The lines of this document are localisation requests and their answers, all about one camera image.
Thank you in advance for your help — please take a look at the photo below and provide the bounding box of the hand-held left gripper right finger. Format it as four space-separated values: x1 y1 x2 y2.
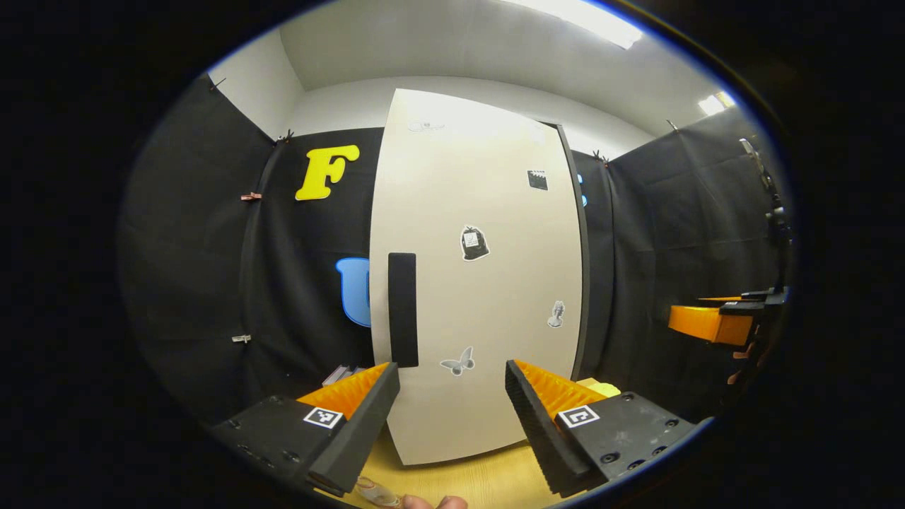
504 358 697 499

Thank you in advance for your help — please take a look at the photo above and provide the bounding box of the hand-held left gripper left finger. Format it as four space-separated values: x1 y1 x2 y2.
212 362 402 497

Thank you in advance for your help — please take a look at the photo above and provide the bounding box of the clear plastic bottle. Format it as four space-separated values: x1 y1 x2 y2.
356 476 405 508

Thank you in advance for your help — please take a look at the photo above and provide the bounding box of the black door handle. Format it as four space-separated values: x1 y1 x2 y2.
387 252 419 368

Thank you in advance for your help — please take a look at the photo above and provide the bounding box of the beige cabinet door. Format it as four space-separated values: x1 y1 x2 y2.
369 88 584 467

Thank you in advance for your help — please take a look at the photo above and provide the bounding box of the black backdrop cloth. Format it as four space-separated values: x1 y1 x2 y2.
117 71 793 425

